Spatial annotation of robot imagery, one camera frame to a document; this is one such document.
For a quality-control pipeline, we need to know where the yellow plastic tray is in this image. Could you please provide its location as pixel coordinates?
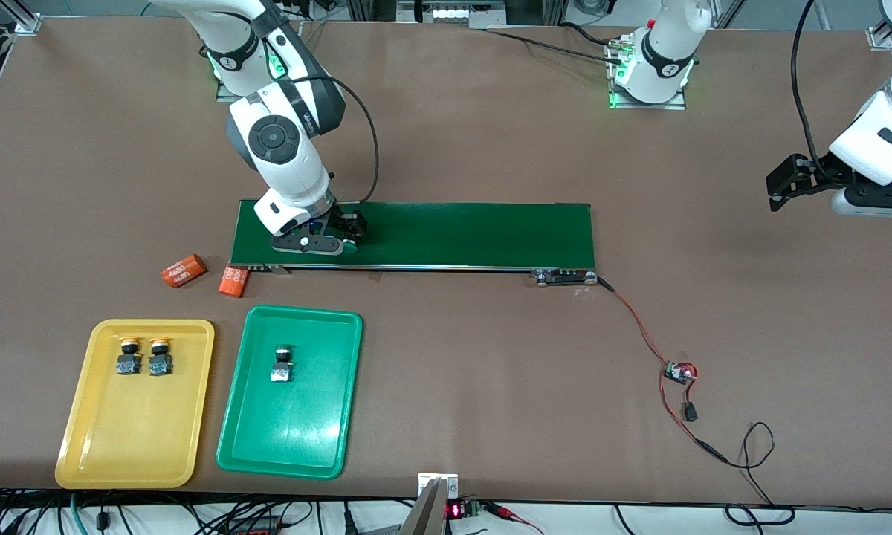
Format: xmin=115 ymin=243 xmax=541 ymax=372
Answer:
xmin=54 ymin=319 xmax=216 ymax=490

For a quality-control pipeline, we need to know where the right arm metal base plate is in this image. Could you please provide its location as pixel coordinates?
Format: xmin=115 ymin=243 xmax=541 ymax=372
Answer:
xmin=216 ymin=74 xmax=261 ymax=103

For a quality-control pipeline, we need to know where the green conveyor belt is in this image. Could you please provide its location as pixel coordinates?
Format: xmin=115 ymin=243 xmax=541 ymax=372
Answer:
xmin=228 ymin=198 xmax=600 ymax=289

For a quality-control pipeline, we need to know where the green plastic tray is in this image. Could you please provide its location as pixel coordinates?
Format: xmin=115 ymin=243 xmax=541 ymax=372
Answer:
xmin=216 ymin=305 xmax=363 ymax=481

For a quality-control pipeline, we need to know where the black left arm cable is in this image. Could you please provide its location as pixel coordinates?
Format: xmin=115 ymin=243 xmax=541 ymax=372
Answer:
xmin=790 ymin=0 xmax=833 ymax=175

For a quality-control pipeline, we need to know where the orange printed cylinder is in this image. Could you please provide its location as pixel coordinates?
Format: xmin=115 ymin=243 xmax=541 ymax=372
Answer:
xmin=218 ymin=265 xmax=251 ymax=299
xmin=161 ymin=254 xmax=208 ymax=288

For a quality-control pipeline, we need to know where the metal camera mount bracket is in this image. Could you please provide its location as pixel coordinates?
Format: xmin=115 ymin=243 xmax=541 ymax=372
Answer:
xmin=398 ymin=473 xmax=460 ymax=535

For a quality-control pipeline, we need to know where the red clip lead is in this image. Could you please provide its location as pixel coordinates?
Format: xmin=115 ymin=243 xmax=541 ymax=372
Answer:
xmin=483 ymin=502 xmax=543 ymax=535

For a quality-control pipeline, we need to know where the aluminium frame rail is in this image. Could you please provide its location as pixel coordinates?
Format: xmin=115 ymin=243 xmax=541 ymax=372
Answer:
xmin=398 ymin=0 xmax=506 ymax=25

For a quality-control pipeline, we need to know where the thin black cable loop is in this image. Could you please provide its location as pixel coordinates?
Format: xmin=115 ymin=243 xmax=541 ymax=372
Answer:
xmin=702 ymin=422 xmax=796 ymax=525

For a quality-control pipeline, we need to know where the red black wire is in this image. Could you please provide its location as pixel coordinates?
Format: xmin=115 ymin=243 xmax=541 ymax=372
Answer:
xmin=597 ymin=276 xmax=729 ymax=465

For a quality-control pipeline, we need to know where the teal cable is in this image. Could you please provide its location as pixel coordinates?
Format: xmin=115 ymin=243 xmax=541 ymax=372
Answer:
xmin=67 ymin=494 xmax=94 ymax=535

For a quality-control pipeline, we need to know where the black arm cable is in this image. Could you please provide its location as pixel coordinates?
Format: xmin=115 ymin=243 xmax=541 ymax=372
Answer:
xmin=264 ymin=0 xmax=381 ymax=203
xmin=790 ymin=0 xmax=833 ymax=175

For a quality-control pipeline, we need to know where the yellow push button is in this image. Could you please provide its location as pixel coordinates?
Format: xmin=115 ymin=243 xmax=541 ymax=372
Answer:
xmin=147 ymin=336 xmax=174 ymax=376
xmin=115 ymin=336 xmax=142 ymax=376

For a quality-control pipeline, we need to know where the black cable on table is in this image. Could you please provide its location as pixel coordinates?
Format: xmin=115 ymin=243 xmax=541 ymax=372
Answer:
xmin=465 ymin=22 xmax=629 ymax=68

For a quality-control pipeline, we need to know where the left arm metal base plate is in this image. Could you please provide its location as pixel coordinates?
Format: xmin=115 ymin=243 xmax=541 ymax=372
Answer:
xmin=608 ymin=37 xmax=688 ymax=111

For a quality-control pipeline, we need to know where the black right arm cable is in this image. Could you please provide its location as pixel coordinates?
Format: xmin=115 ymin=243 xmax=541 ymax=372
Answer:
xmin=264 ymin=0 xmax=381 ymax=203

